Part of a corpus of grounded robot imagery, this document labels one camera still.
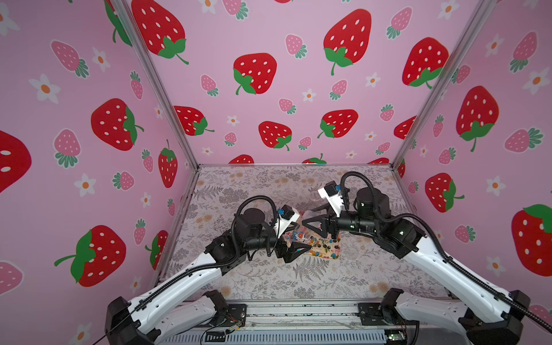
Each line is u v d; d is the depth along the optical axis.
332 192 0.55
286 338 0.70
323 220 0.55
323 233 0.57
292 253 0.57
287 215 0.56
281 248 0.57
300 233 0.66
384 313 0.66
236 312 0.75
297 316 0.75
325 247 0.90
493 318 0.39
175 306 0.44
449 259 0.43
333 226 0.54
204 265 0.47
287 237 0.66
